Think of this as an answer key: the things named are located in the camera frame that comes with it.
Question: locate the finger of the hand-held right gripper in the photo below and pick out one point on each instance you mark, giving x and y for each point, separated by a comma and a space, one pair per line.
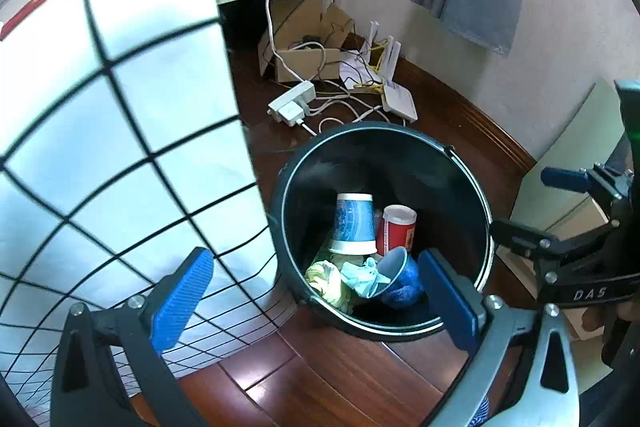
562, 179
510, 233

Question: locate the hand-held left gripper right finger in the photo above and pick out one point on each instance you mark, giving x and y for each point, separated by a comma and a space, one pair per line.
447, 302

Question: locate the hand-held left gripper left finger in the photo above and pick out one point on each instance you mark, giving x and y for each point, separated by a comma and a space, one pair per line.
182, 297

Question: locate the blue cloth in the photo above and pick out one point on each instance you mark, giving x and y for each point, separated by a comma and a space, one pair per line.
406, 296

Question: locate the blue paper cup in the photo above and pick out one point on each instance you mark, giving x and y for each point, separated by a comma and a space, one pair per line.
355, 222
392, 267

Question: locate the light blue face mask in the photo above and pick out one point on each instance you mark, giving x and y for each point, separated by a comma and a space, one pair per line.
367, 279

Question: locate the red paper cup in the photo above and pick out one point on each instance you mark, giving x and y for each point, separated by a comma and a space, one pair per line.
395, 232

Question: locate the black trash bin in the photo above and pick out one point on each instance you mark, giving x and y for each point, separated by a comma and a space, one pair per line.
400, 167

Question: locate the yellow tissue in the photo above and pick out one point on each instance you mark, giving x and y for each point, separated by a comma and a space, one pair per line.
320, 277

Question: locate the beige cardboard box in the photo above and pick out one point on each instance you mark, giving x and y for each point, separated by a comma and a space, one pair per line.
560, 157

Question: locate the white router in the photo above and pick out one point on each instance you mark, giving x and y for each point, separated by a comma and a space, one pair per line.
400, 102

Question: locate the white power strip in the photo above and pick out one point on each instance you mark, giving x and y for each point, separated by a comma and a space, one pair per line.
290, 102

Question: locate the white paper sheet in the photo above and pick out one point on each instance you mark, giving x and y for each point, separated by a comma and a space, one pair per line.
352, 69

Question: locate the open cardboard box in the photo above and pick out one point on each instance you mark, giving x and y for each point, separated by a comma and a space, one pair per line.
300, 14

